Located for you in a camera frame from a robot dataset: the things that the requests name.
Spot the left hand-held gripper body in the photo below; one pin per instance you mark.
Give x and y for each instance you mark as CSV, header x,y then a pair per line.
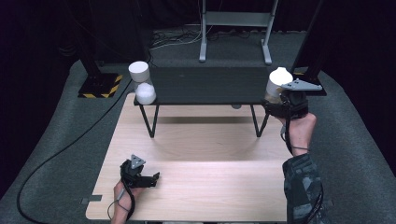
x,y
132,175

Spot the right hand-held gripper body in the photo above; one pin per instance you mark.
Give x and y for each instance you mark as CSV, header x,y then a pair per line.
x,y
295,101

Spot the white bottle with spout cap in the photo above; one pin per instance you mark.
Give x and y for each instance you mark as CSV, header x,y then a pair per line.
x,y
277,81

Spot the black low shelf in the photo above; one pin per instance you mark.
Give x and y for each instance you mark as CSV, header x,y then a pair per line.
x,y
208,85

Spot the clear jar with grey lid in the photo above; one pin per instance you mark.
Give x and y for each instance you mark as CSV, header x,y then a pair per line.
x,y
145,93

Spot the person's left hand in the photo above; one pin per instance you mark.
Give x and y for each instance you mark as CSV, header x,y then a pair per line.
x,y
126,197

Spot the person's right hand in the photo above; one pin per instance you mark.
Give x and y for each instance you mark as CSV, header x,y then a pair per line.
x,y
300,132

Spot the small grey round disc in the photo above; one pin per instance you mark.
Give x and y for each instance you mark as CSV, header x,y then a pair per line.
x,y
236,106

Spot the black stand with striped base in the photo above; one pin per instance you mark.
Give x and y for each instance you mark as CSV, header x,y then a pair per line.
x,y
311,62
99,85

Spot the dark tape strip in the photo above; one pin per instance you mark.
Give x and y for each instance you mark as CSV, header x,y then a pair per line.
x,y
92,199

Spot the grey metal stand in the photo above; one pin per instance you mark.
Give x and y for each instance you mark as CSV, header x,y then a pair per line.
x,y
236,19

